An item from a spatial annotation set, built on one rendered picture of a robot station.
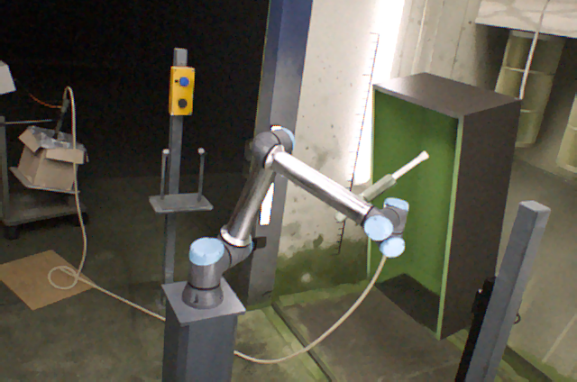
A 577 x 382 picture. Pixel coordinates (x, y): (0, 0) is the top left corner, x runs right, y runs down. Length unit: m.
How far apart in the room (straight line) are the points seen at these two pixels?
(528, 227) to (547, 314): 2.31
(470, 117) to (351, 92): 1.14
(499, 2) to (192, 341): 2.72
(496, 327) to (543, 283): 2.26
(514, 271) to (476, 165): 1.14
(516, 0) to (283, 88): 1.55
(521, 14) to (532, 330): 1.90
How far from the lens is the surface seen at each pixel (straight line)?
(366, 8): 3.15
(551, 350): 3.45
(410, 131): 2.87
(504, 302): 1.30
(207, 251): 2.27
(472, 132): 2.26
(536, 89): 3.60
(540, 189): 3.85
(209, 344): 2.44
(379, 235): 1.84
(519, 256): 1.25
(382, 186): 2.26
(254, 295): 3.45
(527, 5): 3.51
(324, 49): 3.02
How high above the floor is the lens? 2.00
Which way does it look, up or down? 19 degrees down
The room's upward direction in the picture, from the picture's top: 8 degrees clockwise
